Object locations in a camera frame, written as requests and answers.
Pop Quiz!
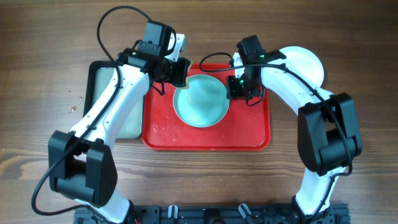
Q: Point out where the light green plate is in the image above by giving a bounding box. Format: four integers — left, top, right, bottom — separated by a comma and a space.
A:
172, 74, 229, 128

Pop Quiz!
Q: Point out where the white front plate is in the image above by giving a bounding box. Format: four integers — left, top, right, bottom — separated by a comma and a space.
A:
279, 46, 325, 87

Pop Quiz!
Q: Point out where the green yellow sponge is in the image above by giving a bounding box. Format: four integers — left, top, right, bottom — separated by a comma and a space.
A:
172, 57, 192, 89

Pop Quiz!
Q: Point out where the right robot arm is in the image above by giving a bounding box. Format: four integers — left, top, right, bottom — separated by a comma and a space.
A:
227, 35, 362, 223

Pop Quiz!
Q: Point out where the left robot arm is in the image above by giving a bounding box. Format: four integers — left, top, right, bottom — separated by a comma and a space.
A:
46, 20, 191, 223

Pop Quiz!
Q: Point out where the red plastic tray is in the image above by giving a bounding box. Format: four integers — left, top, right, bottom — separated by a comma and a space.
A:
142, 83, 271, 151

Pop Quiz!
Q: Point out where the black water basin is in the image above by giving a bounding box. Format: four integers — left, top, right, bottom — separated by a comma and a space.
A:
83, 60, 144, 139

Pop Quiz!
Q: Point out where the right black cable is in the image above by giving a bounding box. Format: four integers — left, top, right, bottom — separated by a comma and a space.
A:
198, 52, 354, 218

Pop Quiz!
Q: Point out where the black cable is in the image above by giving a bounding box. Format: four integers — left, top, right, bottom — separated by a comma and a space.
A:
198, 52, 354, 218
30, 5, 153, 223

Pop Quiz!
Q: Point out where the left black cable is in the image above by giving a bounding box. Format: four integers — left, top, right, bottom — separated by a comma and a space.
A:
30, 5, 153, 223

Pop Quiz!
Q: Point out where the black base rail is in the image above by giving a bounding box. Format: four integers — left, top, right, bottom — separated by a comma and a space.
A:
73, 203, 351, 224

